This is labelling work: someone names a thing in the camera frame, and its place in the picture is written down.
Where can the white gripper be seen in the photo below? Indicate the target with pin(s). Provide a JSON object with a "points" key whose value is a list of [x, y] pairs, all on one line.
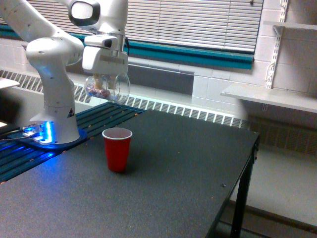
{"points": [[103, 55]]}

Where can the clear plastic cup with candy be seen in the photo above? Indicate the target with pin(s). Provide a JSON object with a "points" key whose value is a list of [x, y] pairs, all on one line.
{"points": [[114, 88]]}

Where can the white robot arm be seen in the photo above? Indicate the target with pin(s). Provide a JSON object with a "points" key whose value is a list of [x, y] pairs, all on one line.
{"points": [[50, 50]]}

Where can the red plastic cup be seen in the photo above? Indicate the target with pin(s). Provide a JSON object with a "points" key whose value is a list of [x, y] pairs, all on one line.
{"points": [[117, 143]]}

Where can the white window blinds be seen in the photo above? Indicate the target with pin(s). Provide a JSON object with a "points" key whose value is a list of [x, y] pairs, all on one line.
{"points": [[228, 25]]}

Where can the black table leg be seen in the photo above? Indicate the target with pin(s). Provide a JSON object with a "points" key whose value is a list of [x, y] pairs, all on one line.
{"points": [[242, 193]]}

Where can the white baseboard radiator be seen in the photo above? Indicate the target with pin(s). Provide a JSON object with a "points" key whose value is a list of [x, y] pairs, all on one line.
{"points": [[271, 133]]}

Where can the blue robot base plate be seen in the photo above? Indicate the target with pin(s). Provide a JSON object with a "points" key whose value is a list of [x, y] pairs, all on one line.
{"points": [[36, 140]]}

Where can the white shelf bracket rail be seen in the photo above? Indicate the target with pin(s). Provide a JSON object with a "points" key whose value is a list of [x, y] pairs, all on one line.
{"points": [[273, 64]]}

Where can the upper white wall shelf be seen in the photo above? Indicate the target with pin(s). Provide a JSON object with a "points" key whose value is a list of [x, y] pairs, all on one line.
{"points": [[292, 25]]}

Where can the white wall shelf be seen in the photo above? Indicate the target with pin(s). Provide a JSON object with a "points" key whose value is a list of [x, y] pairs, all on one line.
{"points": [[292, 25], [275, 97]]}

